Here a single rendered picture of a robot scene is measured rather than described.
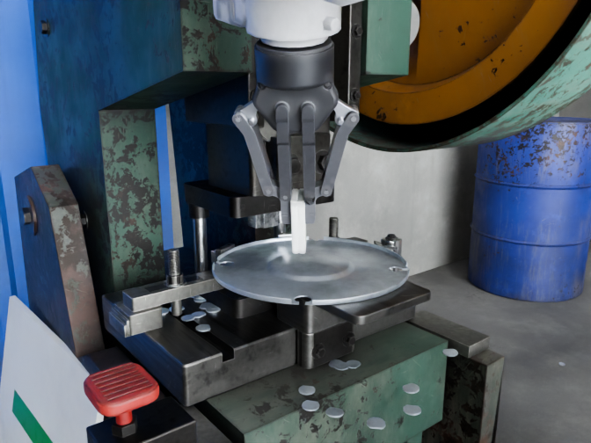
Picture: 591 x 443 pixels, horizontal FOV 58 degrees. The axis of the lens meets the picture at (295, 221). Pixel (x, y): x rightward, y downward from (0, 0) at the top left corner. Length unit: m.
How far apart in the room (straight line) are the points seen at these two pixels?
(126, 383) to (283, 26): 0.37
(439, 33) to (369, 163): 1.68
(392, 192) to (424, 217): 0.33
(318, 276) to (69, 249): 0.47
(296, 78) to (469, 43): 0.58
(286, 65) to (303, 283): 0.34
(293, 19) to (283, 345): 0.47
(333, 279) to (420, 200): 2.33
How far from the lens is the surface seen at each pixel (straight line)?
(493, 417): 1.00
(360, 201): 2.70
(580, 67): 0.94
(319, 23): 0.49
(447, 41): 1.07
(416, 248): 3.11
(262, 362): 0.78
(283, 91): 0.53
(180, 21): 0.66
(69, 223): 1.02
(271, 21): 0.49
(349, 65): 0.82
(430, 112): 1.04
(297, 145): 0.77
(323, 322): 0.78
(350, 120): 0.54
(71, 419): 1.05
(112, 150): 0.94
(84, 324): 1.03
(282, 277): 0.76
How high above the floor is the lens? 1.04
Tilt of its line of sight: 14 degrees down
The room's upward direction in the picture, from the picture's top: straight up
